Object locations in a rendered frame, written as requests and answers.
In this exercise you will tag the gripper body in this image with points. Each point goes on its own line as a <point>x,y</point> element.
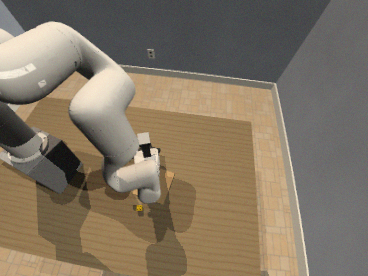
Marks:
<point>154,156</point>

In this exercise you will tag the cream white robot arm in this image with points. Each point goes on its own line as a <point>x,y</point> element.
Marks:
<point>34,64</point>

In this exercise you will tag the tan mat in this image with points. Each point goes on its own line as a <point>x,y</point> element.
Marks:
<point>165,179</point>

